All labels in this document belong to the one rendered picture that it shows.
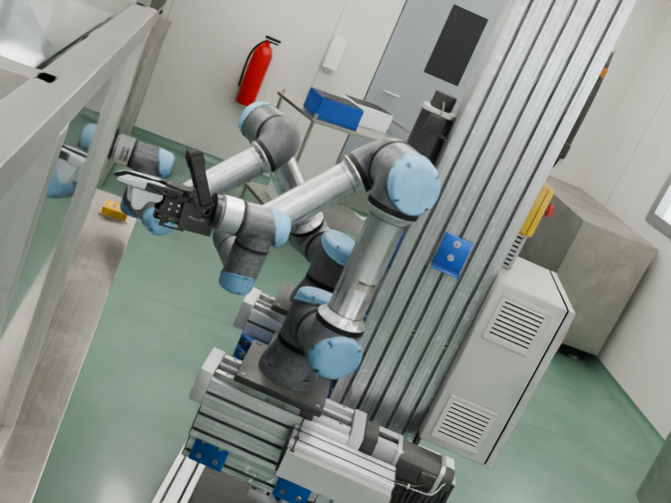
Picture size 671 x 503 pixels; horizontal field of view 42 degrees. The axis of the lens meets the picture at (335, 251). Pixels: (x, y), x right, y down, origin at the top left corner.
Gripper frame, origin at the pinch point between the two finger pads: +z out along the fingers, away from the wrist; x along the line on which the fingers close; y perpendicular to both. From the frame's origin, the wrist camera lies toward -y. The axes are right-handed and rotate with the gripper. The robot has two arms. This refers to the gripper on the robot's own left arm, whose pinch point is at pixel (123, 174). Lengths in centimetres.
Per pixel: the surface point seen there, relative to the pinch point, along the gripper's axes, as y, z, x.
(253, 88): -9, -162, 465
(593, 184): -30, -432, 393
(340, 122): -12, -179, 326
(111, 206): 22, -13, 71
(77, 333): 33.9, -1.1, 1.0
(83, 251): 28, -5, 42
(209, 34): -35, -124, 488
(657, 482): 94, -313, 120
